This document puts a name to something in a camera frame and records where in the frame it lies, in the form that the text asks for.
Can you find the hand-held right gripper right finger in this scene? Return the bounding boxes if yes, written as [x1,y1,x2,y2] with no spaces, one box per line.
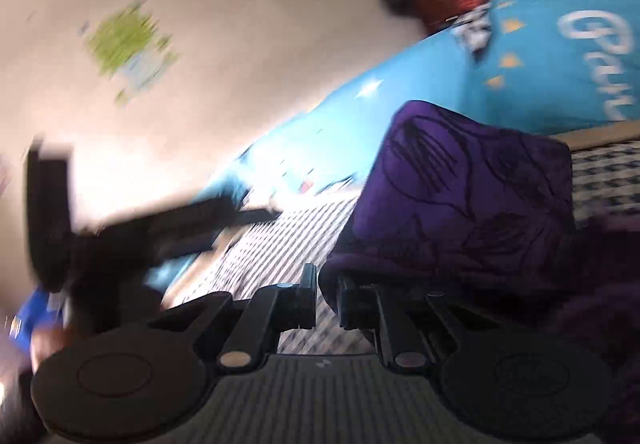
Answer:
[337,274,501,370]

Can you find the houndstooth sofa mat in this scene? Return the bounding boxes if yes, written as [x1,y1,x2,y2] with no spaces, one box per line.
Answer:
[165,139,640,360]

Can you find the person's left forearm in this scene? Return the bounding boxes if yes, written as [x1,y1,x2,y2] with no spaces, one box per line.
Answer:
[0,287,73,375]

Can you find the blue printed sofa cover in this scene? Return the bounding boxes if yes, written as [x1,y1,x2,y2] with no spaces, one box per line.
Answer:
[145,0,640,295]

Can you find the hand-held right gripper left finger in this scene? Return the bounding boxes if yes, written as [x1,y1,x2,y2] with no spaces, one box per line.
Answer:
[147,264,318,371]

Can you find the potted plant wall sticker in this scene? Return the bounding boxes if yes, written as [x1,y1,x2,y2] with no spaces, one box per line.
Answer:
[85,0,182,106]

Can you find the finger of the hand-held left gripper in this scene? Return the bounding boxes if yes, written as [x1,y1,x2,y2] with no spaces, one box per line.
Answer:
[150,197,283,266]

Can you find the purple floral shirt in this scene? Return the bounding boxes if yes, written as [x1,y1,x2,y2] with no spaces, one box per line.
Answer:
[320,99,640,444]

